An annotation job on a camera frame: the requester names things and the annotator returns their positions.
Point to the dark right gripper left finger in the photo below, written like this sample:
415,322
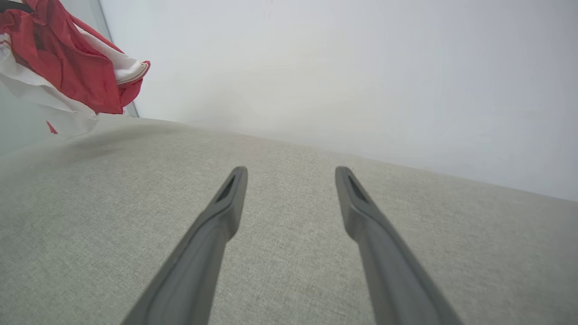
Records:
198,262

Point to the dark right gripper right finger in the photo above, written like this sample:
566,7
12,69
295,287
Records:
388,271

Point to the red white basketball jersey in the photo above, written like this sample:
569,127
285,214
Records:
67,67

